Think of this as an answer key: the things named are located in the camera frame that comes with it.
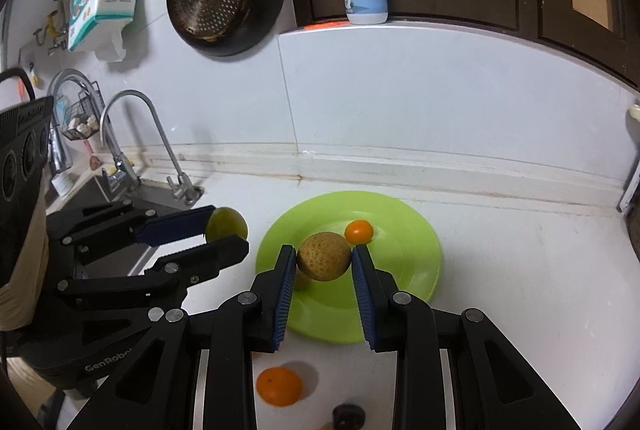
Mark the person's left forearm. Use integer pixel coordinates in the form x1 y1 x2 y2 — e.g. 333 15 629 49
0 195 52 332

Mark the small orange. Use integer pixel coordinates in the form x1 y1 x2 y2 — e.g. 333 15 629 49
345 219 375 245

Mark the large chrome faucet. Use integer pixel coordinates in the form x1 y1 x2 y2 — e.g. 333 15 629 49
47 69 101 176

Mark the large orange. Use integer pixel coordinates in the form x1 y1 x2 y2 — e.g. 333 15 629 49
256 366 303 407

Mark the row of wall hooks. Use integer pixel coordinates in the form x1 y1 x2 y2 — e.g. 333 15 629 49
20 0 86 61

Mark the green plate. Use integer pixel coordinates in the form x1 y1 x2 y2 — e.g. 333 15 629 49
255 191 444 345

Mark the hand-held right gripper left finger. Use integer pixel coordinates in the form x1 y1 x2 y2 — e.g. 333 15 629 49
67 244 297 430

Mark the dark mangosteen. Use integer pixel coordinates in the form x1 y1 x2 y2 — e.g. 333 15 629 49
332 403 366 430

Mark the steel sink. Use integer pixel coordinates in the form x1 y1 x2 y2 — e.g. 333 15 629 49
45 175 201 278

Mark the green tomato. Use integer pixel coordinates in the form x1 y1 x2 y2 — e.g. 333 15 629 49
206 206 249 242

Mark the thin gooseneck faucet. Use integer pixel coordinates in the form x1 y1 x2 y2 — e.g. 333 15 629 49
99 89 202 206

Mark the black cable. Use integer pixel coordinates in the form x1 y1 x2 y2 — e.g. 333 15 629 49
0 68 37 101

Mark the wire sink basket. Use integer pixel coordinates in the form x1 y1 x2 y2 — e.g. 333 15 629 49
60 85 106 141

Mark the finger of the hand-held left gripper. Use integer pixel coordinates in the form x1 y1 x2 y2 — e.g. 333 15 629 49
47 203 218 261
57 235 250 311

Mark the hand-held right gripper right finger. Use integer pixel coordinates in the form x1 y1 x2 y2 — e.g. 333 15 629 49
351 245 583 430

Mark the tan lychee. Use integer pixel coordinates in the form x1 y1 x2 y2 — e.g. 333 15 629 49
296 233 352 282

